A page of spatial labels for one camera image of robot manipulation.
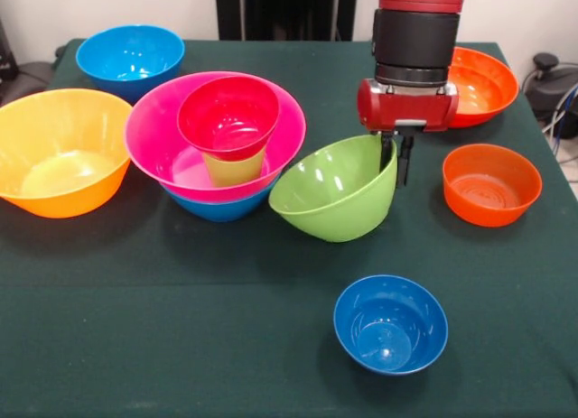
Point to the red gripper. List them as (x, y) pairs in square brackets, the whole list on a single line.
[(406, 111)]

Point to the lime green plastic bowl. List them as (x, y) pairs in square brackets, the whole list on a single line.
[(334, 201)]

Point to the lime green plastic cup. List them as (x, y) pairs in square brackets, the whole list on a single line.
[(232, 172)]

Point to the small dark blue bowl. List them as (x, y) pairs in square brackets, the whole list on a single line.
[(390, 327)]

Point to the small crimson red bowl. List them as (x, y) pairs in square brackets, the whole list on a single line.
[(226, 115)]

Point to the light blue plastic bowl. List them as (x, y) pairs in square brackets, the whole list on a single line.
[(128, 52), (217, 210)]

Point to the large pink plastic bowl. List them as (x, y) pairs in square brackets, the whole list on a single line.
[(149, 138)]

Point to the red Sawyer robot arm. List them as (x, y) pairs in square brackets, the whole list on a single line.
[(415, 30)]

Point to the small red-orange plastic bowl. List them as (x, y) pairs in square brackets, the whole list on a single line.
[(492, 188)]

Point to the wide red-orange plastic bowl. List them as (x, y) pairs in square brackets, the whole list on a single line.
[(487, 88)]

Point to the black round floor stand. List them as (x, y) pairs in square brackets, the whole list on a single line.
[(548, 88)]

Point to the dark green tablecloth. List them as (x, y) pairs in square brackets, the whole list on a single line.
[(180, 346)]

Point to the large orange plastic bowl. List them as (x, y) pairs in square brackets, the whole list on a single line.
[(58, 156)]

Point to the dark grey floor equipment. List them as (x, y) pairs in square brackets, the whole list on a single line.
[(27, 79)]

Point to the black pedestal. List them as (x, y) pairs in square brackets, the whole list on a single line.
[(289, 12)]

